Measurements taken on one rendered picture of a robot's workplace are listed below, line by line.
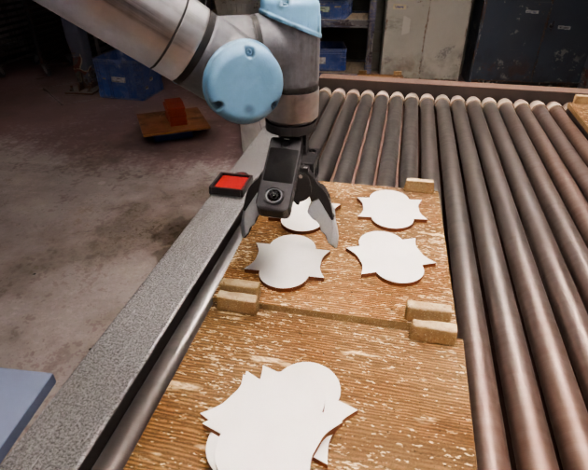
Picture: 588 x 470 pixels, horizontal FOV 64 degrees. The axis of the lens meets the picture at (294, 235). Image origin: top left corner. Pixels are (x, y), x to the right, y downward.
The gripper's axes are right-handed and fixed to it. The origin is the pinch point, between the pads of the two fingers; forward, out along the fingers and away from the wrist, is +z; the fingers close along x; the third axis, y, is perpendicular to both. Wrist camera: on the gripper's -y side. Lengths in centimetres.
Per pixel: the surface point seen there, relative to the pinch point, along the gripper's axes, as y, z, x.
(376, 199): 23.1, 2.5, -13.1
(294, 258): 0.3, 2.6, -0.9
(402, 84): 107, 2, -18
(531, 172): 50, 6, -48
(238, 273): -4.1, 3.5, 7.2
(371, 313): -9.4, 3.5, -14.0
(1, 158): 208, 97, 253
